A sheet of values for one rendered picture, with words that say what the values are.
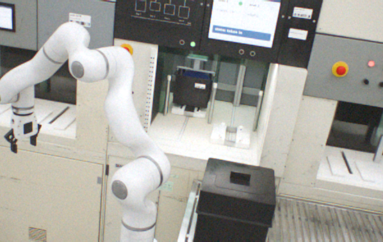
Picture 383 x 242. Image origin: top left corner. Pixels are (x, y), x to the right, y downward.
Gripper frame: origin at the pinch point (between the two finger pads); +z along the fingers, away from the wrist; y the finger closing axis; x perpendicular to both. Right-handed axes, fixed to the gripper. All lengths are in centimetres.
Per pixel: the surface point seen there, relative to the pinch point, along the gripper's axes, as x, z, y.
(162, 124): -7, 14, 88
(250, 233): -90, 15, 32
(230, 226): -83, 13, 29
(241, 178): -78, -1, 41
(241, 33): -53, -50, 73
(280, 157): -80, 4, 80
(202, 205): -72, 6, 23
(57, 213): 22, 63, 38
